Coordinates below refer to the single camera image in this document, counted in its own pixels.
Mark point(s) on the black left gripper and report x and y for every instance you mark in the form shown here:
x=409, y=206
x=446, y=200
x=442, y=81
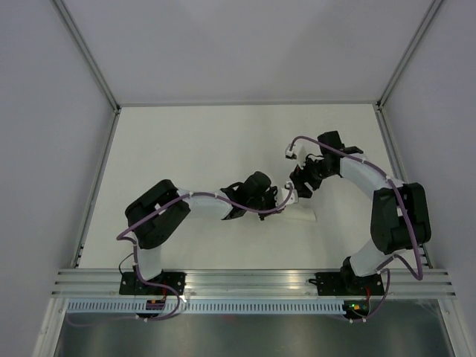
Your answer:
x=272, y=193

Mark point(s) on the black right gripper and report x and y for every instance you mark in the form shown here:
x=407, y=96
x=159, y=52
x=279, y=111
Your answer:
x=298, y=177

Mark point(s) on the white cloth napkin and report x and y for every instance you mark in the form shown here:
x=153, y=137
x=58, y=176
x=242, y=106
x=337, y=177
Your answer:
x=299, y=213

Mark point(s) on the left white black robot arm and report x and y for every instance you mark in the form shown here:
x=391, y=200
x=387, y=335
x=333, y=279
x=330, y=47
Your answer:
x=154, y=216

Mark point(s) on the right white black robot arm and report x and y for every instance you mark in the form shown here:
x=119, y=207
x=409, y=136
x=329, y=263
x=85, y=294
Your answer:
x=399, y=219

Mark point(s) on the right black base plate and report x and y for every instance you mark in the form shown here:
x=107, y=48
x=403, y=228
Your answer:
x=333, y=284

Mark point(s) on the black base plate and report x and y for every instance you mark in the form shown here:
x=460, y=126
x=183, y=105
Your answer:
x=161, y=285
x=333, y=284

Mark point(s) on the white slotted cable duct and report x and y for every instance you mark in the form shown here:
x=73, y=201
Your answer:
x=254, y=307

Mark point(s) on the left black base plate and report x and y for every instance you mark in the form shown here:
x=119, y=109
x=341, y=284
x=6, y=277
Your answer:
x=161, y=285

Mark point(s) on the aluminium front rail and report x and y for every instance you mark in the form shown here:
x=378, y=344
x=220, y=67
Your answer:
x=260, y=284

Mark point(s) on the right aluminium frame post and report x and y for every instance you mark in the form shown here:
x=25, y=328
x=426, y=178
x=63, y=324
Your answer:
x=409, y=52

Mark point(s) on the aluminium frame post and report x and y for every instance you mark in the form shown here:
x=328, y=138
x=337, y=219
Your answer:
x=77, y=38
x=409, y=52

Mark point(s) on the left aluminium frame post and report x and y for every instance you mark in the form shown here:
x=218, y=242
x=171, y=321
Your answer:
x=77, y=38

